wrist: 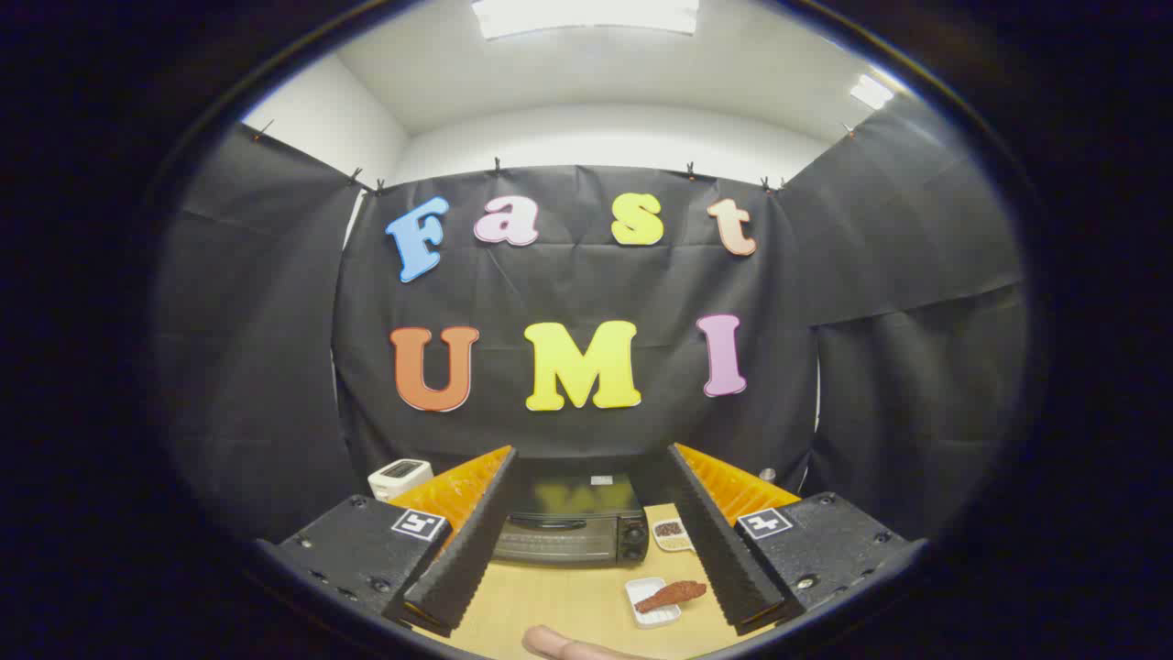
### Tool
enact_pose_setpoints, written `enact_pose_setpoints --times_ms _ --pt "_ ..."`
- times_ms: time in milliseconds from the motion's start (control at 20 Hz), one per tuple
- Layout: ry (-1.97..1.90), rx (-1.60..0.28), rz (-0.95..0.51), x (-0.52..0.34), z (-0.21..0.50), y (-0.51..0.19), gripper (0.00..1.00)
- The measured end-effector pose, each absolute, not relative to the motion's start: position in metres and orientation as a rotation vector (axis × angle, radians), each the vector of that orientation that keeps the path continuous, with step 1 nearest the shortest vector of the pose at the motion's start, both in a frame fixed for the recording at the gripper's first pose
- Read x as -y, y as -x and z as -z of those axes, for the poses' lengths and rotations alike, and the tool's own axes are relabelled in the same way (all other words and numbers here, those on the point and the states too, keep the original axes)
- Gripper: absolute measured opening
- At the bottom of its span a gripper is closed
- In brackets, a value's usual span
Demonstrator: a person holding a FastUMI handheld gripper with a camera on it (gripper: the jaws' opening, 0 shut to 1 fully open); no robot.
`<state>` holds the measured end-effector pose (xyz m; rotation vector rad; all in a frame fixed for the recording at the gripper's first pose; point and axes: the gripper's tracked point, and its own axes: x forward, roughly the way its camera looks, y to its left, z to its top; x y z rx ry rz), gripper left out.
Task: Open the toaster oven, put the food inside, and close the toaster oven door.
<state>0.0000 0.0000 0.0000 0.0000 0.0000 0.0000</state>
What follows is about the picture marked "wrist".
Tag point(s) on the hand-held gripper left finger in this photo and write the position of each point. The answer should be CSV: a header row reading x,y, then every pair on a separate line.
x,y
467,541

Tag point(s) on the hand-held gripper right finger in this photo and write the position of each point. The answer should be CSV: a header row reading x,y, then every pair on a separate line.
x,y
719,541

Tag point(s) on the reddish brown meat piece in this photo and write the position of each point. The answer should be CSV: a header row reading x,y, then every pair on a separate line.
x,y
674,594

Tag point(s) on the black toaster oven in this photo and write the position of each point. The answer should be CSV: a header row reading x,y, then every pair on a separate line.
x,y
568,541

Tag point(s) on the white bread toaster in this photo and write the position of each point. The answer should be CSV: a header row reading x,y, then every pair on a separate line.
x,y
399,478

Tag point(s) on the white divided dish with grains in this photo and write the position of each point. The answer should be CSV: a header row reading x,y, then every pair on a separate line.
x,y
671,541

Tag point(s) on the small white rectangular dish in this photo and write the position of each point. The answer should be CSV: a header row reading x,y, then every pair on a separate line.
x,y
656,618

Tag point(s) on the small ceiling light panel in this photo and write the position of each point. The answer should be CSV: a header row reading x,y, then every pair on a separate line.
x,y
871,92

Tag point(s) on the large ceiling light panel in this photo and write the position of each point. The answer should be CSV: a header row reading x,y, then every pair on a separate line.
x,y
586,16

